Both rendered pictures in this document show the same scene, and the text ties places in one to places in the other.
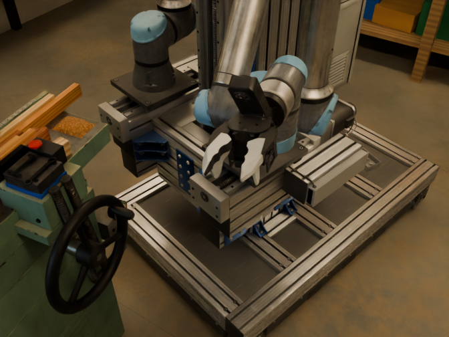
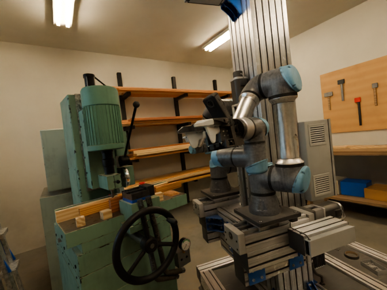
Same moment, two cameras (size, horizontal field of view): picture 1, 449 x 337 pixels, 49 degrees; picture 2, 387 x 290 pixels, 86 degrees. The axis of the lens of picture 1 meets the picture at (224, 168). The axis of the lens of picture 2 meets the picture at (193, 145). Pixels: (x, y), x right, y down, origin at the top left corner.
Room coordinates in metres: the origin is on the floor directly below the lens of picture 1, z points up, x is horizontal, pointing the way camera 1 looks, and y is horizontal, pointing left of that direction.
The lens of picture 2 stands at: (0.08, -0.22, 1.20)
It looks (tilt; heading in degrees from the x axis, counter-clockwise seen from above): 2 degrees down; 24
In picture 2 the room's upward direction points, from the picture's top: 7 degrees counter-clockwise
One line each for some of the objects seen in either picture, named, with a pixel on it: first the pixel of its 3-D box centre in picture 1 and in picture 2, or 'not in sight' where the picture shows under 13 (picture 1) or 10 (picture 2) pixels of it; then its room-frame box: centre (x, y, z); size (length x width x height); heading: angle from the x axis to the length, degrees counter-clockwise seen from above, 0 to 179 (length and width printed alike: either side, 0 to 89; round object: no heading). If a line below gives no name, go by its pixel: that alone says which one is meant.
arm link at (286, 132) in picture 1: (270, 123); (251, 157); (0.83, -0.10, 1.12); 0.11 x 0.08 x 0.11; 68
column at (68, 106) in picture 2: not in sight; (90, 157); (0.99, 0.89, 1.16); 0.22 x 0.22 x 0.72; 66
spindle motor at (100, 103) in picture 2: not in sight; (103, 119); (0.87, 0.62, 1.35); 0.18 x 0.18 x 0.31
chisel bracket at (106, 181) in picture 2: not in sight; (110, 182); (0.88, 0.64, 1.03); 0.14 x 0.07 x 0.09; 66
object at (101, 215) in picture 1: (101, 219); (178, 254); (1.05, 0.39, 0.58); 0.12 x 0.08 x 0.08; 66
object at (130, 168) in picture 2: not in sight; (125, 175); (1.09, 0.73, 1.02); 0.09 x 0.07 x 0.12; 156
